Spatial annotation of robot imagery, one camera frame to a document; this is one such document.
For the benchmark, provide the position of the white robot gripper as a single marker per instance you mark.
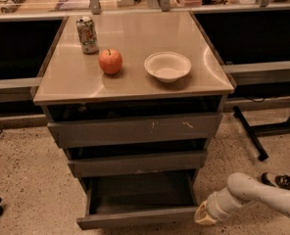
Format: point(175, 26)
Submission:
point(213, 206)

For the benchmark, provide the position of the grey bottom drawer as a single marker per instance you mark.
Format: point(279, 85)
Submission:
point(138, 199)

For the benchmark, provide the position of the grey drawer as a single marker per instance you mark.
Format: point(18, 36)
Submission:
point(134, 122)
point(137, 158)
point(138, 199)

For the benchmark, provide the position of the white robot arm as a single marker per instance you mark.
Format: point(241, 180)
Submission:
point(241, 191)

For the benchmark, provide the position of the grey middle drawer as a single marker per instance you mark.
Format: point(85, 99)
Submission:
point(137, 158)

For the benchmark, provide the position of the grey top drawer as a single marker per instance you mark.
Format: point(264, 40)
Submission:
point(134, 122)

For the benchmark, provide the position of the grey metal drawer cabinet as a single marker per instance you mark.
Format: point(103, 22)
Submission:
point(73, 82)

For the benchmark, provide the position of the black metal stand base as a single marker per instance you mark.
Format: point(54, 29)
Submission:
point(255, 131)

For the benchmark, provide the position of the white paper bowl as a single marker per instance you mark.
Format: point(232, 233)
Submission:
point(167, 67)

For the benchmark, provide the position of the red apple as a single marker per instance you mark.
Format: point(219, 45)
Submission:
point(110, 61)

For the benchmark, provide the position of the crushed soda can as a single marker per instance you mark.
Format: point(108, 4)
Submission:
point(87, 35)

